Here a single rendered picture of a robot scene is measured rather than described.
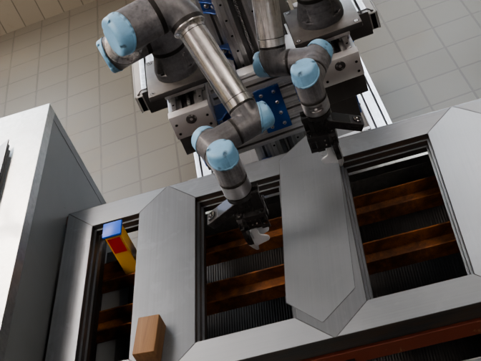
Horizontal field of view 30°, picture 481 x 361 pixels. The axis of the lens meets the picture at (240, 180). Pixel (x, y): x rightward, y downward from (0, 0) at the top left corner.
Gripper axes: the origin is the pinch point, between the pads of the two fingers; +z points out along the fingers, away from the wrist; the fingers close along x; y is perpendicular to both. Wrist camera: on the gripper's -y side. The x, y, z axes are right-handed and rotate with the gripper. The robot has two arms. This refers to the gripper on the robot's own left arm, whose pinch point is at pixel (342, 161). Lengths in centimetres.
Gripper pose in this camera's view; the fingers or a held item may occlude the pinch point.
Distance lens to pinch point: 261.1
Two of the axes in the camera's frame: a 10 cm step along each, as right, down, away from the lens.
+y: -9.5, 2.7, 1.7
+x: 0.4, 6.4, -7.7
